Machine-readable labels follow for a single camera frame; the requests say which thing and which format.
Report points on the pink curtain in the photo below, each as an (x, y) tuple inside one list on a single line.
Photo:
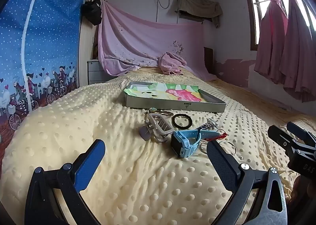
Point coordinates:
[(301, 54), (269, 42)]

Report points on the brown wooden board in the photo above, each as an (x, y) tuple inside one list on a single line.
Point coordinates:
[(208, 59)]

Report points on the crumpled pink cloth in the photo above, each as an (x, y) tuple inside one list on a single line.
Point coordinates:
[(171, 63)]

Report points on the shallow grey cardboard box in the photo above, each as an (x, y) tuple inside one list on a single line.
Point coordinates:
[(160, 104)]

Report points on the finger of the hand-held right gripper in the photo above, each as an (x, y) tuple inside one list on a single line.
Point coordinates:
[(281, 138), (300, 131)]

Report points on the beige hair claw clip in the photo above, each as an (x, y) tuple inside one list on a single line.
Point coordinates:
[(151, 117)]

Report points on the colourful paper sheet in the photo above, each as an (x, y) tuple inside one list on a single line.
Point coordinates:
[(160, 91)]

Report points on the blue smart watch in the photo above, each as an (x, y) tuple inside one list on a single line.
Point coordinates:
[(180, 144)]

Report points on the pink hanging sheet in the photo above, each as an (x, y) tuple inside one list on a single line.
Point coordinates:
[(148, 35)]

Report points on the grey drawer cabinet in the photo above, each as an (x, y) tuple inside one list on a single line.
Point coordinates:
[(96, 72)]

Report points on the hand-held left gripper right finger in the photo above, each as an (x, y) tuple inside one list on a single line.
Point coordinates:
[(219, 163)]

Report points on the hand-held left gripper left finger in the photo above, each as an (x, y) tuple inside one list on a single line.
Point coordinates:
[(88, 165)]

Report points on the blue printed curtain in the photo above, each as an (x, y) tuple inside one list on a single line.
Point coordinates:
[(49, 30)]

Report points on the light wooden cabinet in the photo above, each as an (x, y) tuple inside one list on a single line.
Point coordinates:
[(86, 49)]

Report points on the olive cloth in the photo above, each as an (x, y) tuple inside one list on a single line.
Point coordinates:
[(197, 5)]

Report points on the yellow dotted blanket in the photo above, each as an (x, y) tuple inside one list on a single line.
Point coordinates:
[(123, 178)]

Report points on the black bag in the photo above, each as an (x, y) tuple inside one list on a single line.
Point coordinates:
[(92, 11)]

